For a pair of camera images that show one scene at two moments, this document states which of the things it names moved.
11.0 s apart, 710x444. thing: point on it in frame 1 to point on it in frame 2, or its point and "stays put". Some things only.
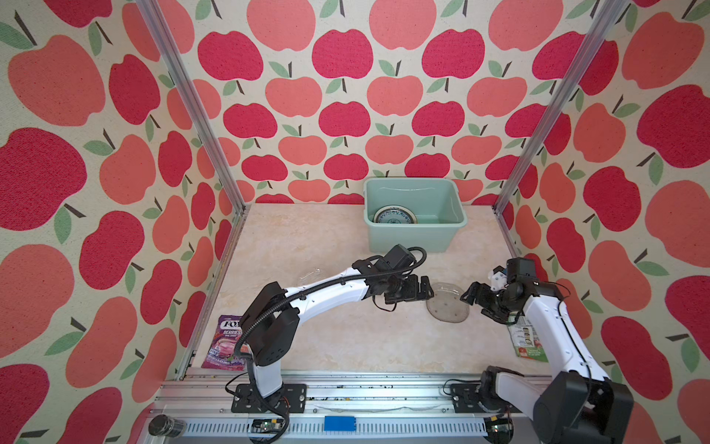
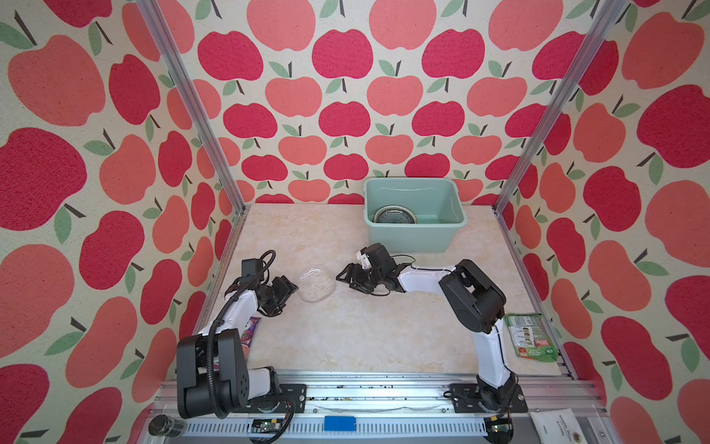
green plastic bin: x=437 y=203 stays put
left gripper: x=412 y=293 to x=284 y=287
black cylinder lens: x=165 y=425 stays put
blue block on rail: x=337 y=423 stays put
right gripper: x=479 y=294 to x=352 y=277
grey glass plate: x=446 y=304 to x=395 y=214
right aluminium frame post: x=611 y=19 stays put
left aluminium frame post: x=207 y=123 stays put
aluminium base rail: x=345 y=408 stays put
